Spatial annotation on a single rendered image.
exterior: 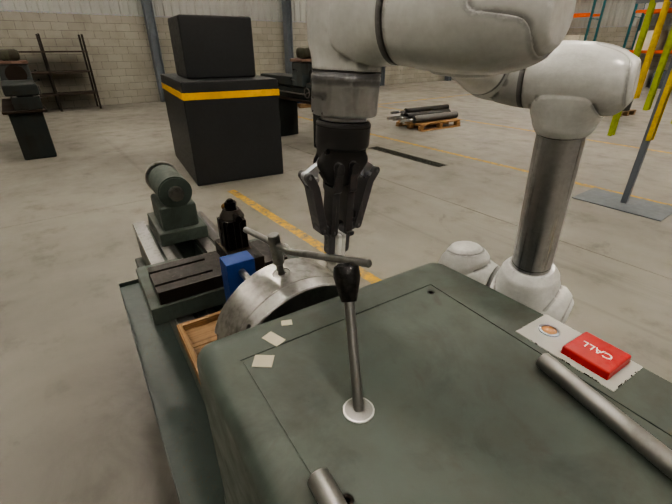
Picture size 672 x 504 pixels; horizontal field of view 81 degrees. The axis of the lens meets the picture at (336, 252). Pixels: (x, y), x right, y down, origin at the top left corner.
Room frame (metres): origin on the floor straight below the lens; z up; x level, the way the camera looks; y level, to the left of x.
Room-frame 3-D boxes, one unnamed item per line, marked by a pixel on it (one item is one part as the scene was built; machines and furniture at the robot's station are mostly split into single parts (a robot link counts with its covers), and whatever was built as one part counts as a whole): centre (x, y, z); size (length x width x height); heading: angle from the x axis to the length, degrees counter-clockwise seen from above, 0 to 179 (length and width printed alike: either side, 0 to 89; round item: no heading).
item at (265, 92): (5.99, 1.70, 0.98); 1.81 x 1.22 x 1.95; 29
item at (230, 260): (0.94, 0.27, 1.00); 0.08 x 0.06 x 0.23; 123
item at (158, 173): (1.66, 0.74, 1.01); 0.30 x 0.20 x 0.29; 33
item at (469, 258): (1.08, -0.41, 0.97); 0.18 x 0.16 x 0.22; 51
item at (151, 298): (1.22, 0.41, 0.89); 0.53 x 0.30 x 0.06; 123
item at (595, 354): (0.40, -0.35, 1.26); 0.06 x 0.06 x 0.02; 33
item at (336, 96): (0.56, -0.01, 1.56); 0.09 x 0.09 x 0.06
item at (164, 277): (1.17, 0.40, 0.95); 0.43 x 0.18 x 0.04; 123
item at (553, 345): (0.42, -0.33, 1.23); 0.13 x 0.08 x 0.06; 33
